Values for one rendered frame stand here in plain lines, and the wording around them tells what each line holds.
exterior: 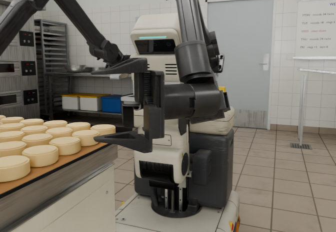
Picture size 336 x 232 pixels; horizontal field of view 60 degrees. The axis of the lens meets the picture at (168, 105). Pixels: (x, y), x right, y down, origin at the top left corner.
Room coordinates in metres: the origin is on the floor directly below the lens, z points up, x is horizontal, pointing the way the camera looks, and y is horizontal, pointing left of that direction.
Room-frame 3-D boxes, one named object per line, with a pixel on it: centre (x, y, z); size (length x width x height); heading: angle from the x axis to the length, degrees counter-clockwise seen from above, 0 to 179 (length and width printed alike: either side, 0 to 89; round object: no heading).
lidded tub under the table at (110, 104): (5.09, 0.90, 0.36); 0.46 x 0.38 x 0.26; 161
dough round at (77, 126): (0.61, 0.19, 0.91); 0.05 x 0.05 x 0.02
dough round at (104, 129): (0.58, 0.13, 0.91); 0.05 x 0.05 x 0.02
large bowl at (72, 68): (5.37, 1.70, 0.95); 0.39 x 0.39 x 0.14
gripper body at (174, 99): (0.47, 0.00, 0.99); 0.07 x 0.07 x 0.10; 24
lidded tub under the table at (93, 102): (5.25, 1.32, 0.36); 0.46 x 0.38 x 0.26; 159
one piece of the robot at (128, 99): (1.24, 0.05, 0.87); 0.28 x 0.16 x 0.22; 70
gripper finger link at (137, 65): (0.44, 0.07, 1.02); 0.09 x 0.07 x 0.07; 114
